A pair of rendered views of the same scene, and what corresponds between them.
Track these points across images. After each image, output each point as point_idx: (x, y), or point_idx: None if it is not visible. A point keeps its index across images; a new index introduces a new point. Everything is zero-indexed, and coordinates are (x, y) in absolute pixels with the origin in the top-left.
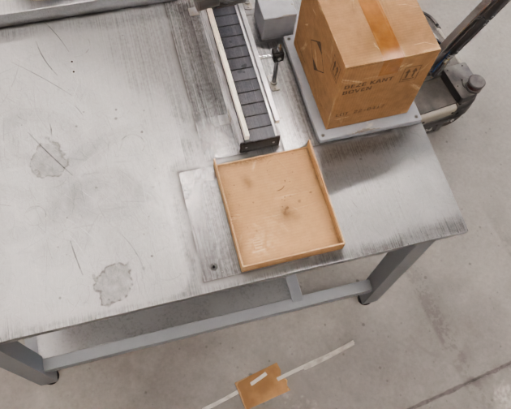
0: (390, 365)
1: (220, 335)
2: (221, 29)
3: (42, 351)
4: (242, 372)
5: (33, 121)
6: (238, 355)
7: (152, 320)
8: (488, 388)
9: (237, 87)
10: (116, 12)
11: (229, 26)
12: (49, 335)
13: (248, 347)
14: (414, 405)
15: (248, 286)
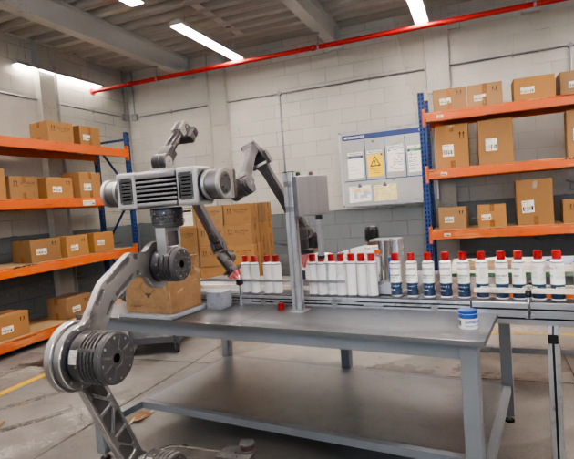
0: (73, 451)
1: (175, 415)
2: (232, 291)
3: (230, 356)
4: (153, 415)
5: (261, 282)
6: (160, 416)
7: (200, 372)
8: None
9: (205, 290)
10: None
11: (231, 292)
12: (232, 358)
13: (158, 420)
14: (50, 449)
15: (170, 392)
